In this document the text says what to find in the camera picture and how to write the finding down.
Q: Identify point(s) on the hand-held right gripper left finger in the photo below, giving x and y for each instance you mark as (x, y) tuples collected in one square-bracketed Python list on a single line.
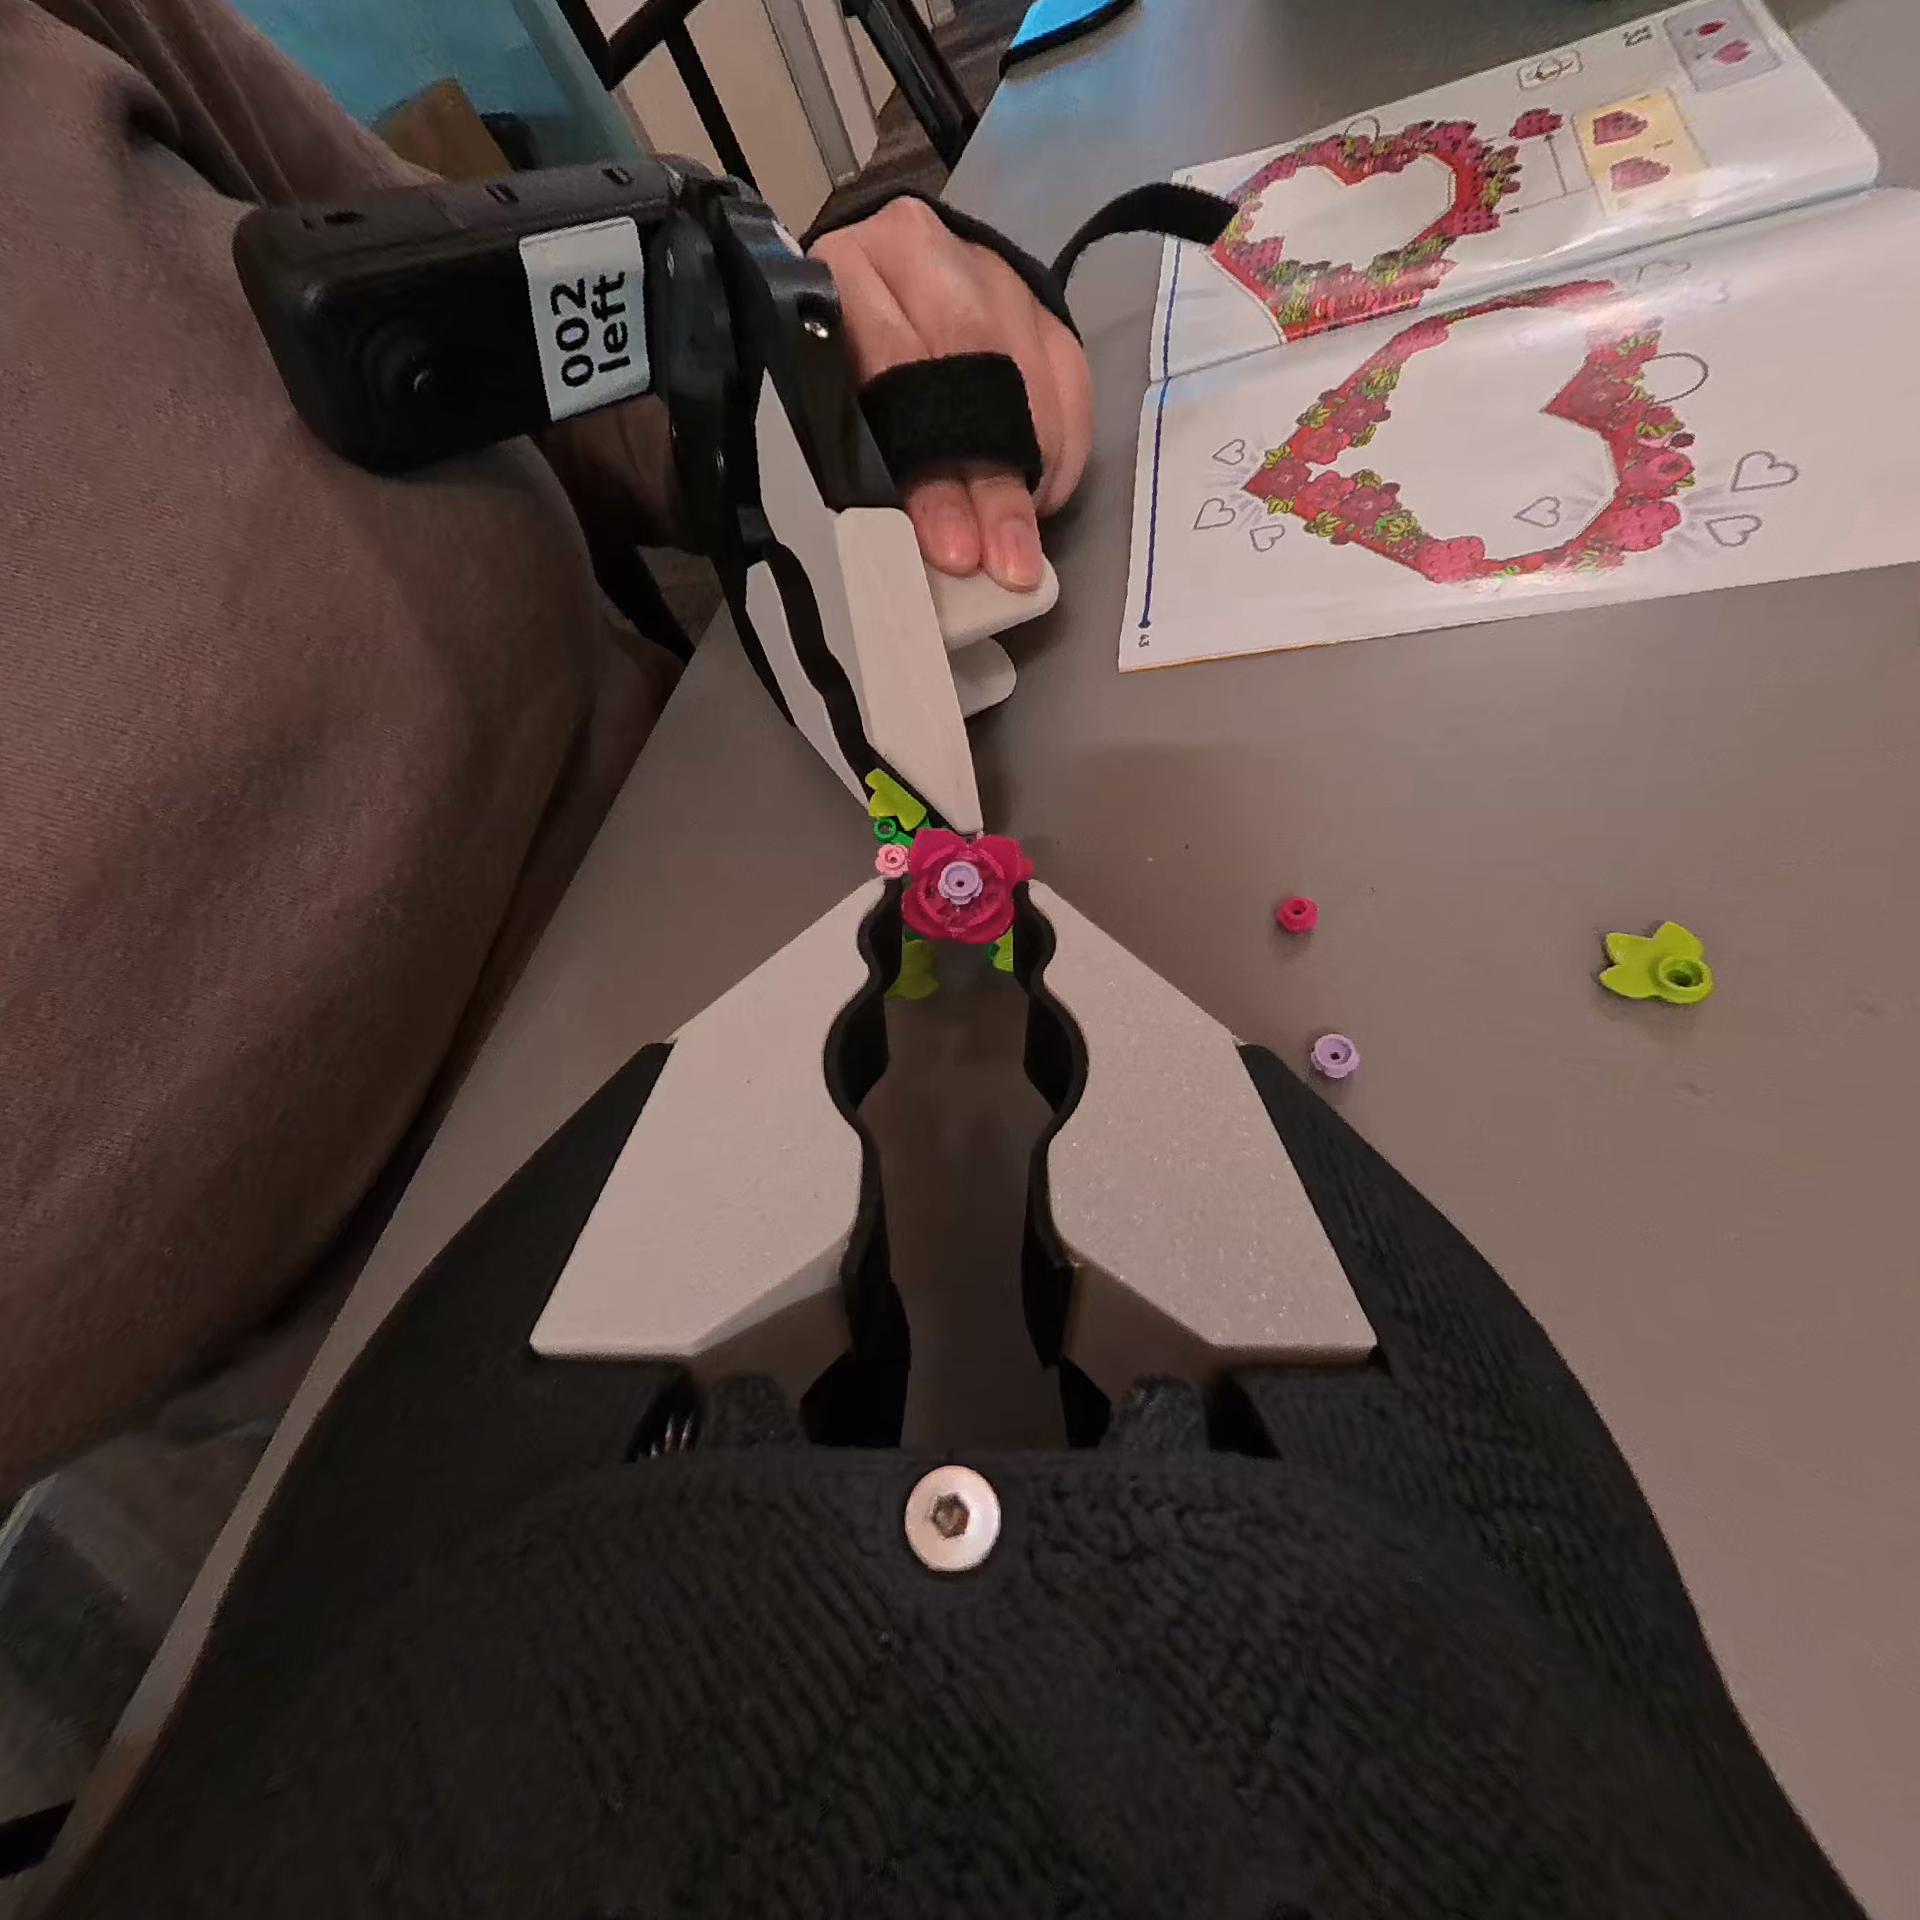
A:
[(721, 1201)]

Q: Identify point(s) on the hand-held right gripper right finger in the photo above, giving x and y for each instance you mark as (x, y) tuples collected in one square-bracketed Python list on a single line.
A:
[(1201, 1201)]

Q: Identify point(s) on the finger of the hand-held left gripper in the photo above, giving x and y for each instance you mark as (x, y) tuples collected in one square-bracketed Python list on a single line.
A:
[(901, 645), (779, 645)]

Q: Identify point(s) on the green lego stem with flowers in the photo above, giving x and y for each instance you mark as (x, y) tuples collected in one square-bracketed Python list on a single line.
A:
[(893, 795)]

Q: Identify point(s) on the magenta lego rose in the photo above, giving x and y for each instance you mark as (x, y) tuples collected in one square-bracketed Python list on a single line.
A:
[(961, 885)]

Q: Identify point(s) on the lavender round lego stud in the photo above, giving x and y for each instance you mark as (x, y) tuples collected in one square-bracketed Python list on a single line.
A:
[(1335, 1054)]

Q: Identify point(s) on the magenta round lego stud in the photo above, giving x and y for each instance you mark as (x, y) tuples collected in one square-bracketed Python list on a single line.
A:
[(1296, 914)]

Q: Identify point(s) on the lime lego leaf piece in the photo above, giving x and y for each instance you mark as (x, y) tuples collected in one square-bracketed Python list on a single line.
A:
[(1642, 966)]

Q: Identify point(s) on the lego instruction booklet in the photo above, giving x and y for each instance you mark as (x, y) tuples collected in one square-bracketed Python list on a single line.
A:
[(1499, 450)]

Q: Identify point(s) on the person's left hand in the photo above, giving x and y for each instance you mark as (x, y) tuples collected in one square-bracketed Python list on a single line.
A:
[(945, 299)]

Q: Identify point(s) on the light blue panel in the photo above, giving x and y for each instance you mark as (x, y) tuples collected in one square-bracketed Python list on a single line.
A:
[(390, 43)]

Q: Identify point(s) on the blue object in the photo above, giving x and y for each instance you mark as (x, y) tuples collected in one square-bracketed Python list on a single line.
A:
[(1065, 22)]

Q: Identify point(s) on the black metal chair frame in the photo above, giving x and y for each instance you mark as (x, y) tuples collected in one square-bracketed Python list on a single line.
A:
[(705, 90)]

